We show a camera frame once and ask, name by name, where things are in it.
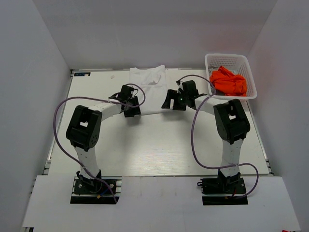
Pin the grey t-shirt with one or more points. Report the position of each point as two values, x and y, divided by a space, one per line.
212 71

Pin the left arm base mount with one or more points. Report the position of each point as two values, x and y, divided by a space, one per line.
85 194

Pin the white t-shirt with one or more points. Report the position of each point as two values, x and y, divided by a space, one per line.
154 84

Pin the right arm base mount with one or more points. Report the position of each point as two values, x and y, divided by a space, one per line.
215 195

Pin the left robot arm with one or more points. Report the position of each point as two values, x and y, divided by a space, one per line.
84 127

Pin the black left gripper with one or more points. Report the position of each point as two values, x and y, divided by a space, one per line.
135 111

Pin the orange t-shirt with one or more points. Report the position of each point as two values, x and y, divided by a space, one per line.
228 83

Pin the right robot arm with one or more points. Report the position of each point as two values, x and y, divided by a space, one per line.
231 122

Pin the white plastic laundry basket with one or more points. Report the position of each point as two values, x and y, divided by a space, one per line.
237 64

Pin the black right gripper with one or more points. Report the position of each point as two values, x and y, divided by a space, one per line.
172 94

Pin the blue table label sticker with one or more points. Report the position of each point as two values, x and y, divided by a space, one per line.
82 73

